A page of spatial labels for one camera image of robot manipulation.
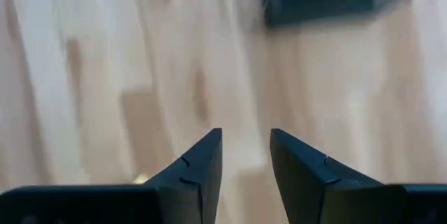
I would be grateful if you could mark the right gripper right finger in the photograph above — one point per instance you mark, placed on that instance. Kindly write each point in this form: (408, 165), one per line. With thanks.
(307, 189)

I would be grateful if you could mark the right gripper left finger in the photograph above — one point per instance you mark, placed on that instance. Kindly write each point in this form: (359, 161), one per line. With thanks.
(192, 189)

